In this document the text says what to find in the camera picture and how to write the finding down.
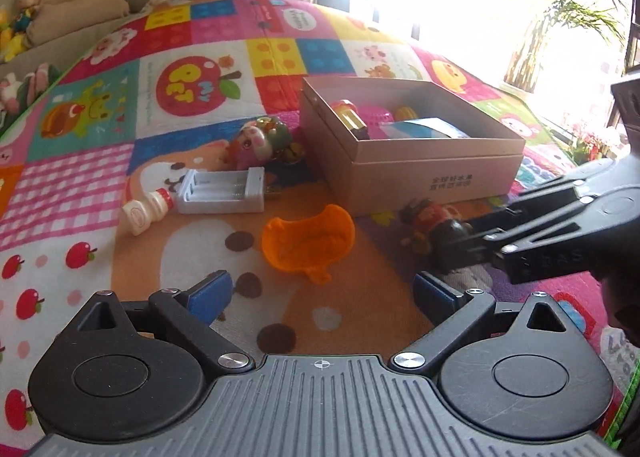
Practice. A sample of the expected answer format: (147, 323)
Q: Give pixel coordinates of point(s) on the small white toy bottle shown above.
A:
(142, 214)

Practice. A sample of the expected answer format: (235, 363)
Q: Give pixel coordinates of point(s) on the blue white wipes packet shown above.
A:
(425, 129)

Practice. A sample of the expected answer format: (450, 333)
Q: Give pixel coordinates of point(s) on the white battery charger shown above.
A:
(215, 197)

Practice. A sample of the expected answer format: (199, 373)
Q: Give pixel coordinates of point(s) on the green pink white plush toy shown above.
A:
(20, 92)

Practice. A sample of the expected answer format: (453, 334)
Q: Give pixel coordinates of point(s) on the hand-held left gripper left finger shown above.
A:
(210, 289)

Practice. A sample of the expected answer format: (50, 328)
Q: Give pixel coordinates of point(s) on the colourful printed play mat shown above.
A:
(75, 177)

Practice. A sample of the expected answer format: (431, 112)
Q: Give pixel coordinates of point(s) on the small flowering plant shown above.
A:
(590, 142)

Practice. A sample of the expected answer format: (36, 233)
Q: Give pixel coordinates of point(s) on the orange plastic toy cup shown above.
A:
(300, 242)

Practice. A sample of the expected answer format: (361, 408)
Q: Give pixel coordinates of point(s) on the small yellow toy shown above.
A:
(405, 113)

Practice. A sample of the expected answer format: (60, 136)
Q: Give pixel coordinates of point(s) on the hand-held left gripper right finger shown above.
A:
(425, 287)

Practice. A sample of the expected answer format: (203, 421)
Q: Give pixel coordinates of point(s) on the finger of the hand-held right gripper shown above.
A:
(550, 199)
(550, 257)

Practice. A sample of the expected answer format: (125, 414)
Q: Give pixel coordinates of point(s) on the potted palm plant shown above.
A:
(570, 12)

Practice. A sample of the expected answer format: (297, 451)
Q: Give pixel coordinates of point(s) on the pink cardboard box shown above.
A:
(400, 177)

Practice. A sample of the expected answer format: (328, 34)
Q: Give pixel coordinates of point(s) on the beige sofa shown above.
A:
(60, 42)

